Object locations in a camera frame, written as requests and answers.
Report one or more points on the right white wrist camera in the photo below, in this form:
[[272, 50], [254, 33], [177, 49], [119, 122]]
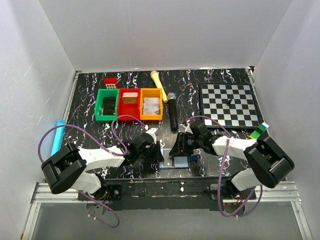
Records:
[[186, 127]]

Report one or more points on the light blue toy microphone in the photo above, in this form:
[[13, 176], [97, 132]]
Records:
[[58, 137]]

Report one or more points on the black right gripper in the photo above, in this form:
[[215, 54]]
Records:
[[179, 144]]

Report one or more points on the yellow plastic bin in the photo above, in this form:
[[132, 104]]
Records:
[[151, 92]]

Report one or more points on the orange cards in red bin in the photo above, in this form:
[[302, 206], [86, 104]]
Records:
[[130, 97]]

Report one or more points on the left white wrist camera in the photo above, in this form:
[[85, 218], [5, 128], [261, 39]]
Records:
[[153, 133]]

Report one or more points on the black object in green bin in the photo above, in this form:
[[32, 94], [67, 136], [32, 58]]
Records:
[[108, 107]]

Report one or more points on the white cards in yellow bin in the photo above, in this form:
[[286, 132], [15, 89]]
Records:
[[151, 106]]

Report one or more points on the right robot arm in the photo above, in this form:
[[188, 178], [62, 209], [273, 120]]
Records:
[[268, 163]]

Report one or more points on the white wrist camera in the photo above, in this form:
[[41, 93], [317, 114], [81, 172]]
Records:
[[153, 133], [186, 127]]

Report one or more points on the beige wooden microphone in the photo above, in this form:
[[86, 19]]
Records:
[[156, 79]]

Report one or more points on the green plastic bin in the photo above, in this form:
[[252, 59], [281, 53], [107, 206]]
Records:
[[97, 108]]

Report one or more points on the red plastic bin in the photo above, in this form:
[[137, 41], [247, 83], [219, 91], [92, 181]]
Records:
[[128, 109]]

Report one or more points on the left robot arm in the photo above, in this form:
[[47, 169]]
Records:
[[69, 167]]

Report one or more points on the yellow green brick stack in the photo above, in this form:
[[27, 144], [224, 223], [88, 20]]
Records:
[[259, 131]]

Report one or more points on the navy blue card holder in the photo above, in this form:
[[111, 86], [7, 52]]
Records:
[[176, 162]]

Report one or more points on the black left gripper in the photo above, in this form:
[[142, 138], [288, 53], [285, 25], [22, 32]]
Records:
[[157, 154]]

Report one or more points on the black microphone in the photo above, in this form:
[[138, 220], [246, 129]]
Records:
[[172, 110]]

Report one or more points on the black white chessboard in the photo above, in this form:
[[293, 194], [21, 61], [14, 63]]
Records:
[[243, 113]]

